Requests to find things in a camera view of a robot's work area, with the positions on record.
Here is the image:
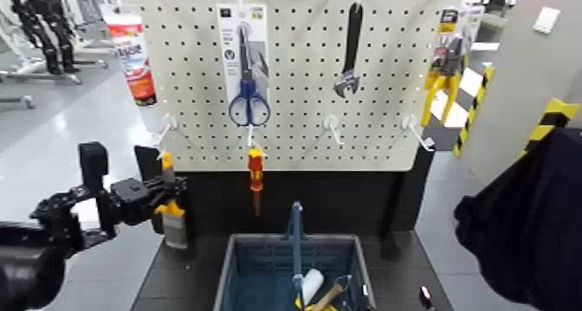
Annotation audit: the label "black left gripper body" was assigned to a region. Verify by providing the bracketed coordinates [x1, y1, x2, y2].
[110, 177, 158, 226]

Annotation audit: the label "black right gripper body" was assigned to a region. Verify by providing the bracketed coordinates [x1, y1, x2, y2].
[418, 285, 433, 310]

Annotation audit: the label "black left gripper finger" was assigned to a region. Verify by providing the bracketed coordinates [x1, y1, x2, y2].
[147, 175, 189, 191]
[151, 189, 189, 205]

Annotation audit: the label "blue plastic crate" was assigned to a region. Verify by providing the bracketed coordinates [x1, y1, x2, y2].
[213, 232, 378, 311]

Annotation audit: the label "white pegboard hook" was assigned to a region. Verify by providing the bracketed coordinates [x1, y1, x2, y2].
[154, 113, 179, 161]
[401, 114, 436, 152]
[245, 123, 265, 152]
[322, 114, 346, 146]

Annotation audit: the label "red yellow screwdriver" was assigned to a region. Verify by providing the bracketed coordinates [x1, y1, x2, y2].
[247, 147, 266, 217]

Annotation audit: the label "blue scissors on card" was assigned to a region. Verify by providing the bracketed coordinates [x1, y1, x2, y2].
[216, 3, 272, 127]

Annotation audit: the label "red white sealant tube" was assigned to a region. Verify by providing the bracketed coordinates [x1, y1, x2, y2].
[101, 3, 158, 107]

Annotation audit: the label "dark hanging cloth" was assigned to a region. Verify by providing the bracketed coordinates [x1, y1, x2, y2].
[453, 128, 582, 311]

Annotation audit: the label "black back board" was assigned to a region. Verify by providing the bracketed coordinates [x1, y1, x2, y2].
[134, 144, 436, 262]

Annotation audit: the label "white perforated pegboard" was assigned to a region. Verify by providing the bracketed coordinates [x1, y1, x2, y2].
[121, 0, 462, 172]

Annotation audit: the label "grey metal stand base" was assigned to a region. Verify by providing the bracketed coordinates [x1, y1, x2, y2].
[0, 70, 84, 86]

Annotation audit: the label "long yellow black hazard strip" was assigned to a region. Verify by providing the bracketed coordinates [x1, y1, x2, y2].
[453, 66, 495, 158]

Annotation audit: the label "black humanoid robot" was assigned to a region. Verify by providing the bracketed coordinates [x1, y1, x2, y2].
[5, 0, 82, 75]

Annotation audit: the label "yellow pliers in package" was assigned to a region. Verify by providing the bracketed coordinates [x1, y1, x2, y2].
[420, 5, 485, 128]

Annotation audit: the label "short yellow black hazard strip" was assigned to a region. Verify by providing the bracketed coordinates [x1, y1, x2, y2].
[521, 99, 582, 156]

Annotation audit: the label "black adjustable wrench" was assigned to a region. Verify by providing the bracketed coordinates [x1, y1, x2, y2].
[333, 2, 364, 99]

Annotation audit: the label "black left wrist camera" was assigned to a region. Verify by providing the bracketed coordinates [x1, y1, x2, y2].
[78, 140, 111, 194]

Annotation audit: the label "wooden handle hammer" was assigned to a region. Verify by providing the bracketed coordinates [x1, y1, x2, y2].
[308, 275, 353, 311]

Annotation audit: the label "white wall plate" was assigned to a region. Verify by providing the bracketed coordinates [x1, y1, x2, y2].
[532, 6, 562, 35]

